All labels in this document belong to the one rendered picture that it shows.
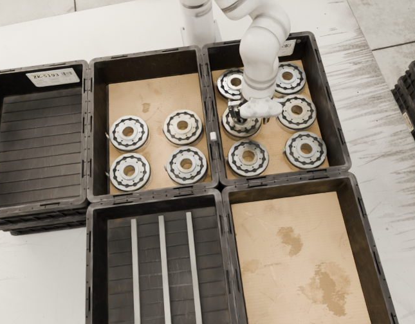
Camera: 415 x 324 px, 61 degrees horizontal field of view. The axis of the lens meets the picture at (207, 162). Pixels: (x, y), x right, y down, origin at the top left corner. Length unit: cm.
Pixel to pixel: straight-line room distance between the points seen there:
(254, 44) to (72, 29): 92
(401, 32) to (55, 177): 206
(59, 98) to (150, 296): 61
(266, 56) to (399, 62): 172
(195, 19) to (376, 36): 149
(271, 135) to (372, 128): 36
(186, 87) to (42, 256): 62
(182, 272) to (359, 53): 91
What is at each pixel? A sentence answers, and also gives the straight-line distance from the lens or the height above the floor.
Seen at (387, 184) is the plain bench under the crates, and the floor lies 70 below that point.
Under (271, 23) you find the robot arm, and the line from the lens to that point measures 66.
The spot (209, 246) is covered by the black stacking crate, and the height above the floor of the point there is 83.
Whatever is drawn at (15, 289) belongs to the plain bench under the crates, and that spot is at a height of 70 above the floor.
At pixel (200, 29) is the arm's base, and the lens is 111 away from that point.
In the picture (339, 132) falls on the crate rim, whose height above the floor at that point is 92.
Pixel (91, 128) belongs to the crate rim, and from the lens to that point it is 92.
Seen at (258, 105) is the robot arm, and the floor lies 101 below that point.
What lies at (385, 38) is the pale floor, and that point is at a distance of 240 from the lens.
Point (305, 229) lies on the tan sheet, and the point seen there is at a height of 83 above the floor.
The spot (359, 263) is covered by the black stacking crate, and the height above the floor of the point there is 85.
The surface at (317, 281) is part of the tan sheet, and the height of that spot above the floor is 83.
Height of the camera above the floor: 168
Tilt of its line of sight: 68 degrees down
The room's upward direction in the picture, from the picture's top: 8 degrees counter-clockwise
